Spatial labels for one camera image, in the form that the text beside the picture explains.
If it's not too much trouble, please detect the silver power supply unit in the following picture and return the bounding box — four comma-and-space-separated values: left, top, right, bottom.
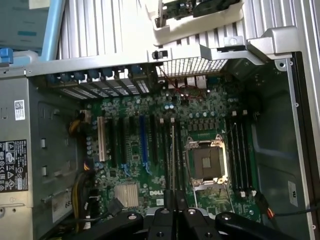
0, 74, 81, 240

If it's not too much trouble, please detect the short black expansion slot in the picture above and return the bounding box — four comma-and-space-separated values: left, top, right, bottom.
128, 115, 137, 135

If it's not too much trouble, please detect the white expansion slot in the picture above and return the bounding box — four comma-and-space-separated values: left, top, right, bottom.
97, 115, 106, 163

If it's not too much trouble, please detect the long black expansion slot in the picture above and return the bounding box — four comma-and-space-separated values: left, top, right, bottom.
149, 114, 159, 164
118, 116, 128, 164
108, 116, 118, 169

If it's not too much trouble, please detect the thin locking lever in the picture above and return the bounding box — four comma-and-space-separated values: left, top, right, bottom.
224, 121, 238, 137
191, 187, 203, 217

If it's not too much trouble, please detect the graphics card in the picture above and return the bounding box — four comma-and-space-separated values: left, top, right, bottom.
154, 0, 242, 28

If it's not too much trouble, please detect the black wire with connector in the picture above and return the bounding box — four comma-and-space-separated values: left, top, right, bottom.
253, 191, 320, 221

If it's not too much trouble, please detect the white parts rack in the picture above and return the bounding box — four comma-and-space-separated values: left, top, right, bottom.
144, 0, 247, 50

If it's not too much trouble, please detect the blue plastic block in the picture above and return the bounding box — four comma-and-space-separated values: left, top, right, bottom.
0, 48, 14, 65

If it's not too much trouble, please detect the white table edge frame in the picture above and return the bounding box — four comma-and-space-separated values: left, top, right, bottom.
40, 0, 66, 62

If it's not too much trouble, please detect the black looped wire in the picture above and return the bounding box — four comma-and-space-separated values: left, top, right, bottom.
246, 91, 265, 123

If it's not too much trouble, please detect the black plug with wire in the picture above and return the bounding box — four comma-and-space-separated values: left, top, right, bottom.
63, 198, 125, 226

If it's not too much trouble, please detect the thin red wire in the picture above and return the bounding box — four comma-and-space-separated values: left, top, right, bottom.
158, 66, 204, 99

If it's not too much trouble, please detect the grey storage box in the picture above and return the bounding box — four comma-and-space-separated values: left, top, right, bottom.
0, 0, 51, 52

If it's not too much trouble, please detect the black RAM slot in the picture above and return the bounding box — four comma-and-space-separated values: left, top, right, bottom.
169, 117, 176, 193
225, 114, 239, 197
242, 109, 257, 197
164, 119, 170, 191
237, 114, 251, 197
158, 117, 165, 191
175, 119, 181, 192
231, 110, 245, 198

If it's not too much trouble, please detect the green motherboard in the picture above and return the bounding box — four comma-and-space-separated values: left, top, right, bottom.
79, 79, 262, 226

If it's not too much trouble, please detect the CPU socket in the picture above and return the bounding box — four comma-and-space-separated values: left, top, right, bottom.
184, 134, 230, 188

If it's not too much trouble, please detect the silver finned chipset heatsink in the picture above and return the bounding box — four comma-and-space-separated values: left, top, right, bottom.
113, 183, 140, 209

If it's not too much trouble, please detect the yellow black power wire bundle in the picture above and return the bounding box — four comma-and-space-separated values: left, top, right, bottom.
71, 159, 97, 233
67, 109, 91, 138

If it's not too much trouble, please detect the grey metal PC case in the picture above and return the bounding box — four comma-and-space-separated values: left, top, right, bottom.
0, 26, 320, 240

